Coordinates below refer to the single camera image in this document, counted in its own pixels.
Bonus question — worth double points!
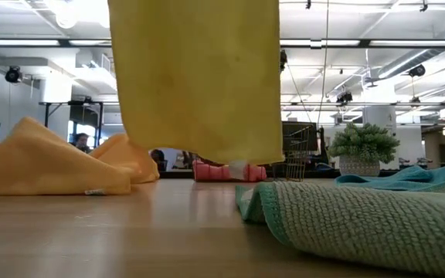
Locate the light green microfiber towel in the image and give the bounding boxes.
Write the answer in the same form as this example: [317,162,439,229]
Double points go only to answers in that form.
[234,180,445,278]

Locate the pink microfiber towel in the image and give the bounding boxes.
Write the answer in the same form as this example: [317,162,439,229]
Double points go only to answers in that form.
[192,159,268,183]

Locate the teal microfiber towel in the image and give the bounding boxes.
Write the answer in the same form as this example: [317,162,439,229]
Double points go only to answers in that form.
[335,164,445,193]

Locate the person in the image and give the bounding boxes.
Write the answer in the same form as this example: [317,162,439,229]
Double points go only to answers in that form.
[150,148,168,172]
[72,132,92,154]

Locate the black metal stand frame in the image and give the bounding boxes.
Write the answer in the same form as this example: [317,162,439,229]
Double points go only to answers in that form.
[39,100,104,147]

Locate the yellow microfiber towel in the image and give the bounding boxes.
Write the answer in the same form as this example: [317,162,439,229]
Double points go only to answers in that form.
[107,0,285,181]

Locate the thin hanging cable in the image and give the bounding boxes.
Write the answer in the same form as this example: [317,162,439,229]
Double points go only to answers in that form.
[317,0,330,128]

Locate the orange microfiber towel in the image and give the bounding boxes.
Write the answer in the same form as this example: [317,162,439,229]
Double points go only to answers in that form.
[0,117,133,196]
[90,133,161,185]

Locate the black beam with light strips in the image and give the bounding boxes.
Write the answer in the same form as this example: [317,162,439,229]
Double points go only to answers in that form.
[0,37,445,49]

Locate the wire basket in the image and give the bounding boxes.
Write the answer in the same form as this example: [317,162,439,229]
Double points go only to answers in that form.
[270,124,313,182]

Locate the black computer monitor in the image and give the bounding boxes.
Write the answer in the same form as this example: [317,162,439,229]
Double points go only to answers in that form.
[282,120,319,152]

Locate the small artificial potted plant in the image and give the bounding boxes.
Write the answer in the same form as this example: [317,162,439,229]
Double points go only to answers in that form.
[327,122,401,178]

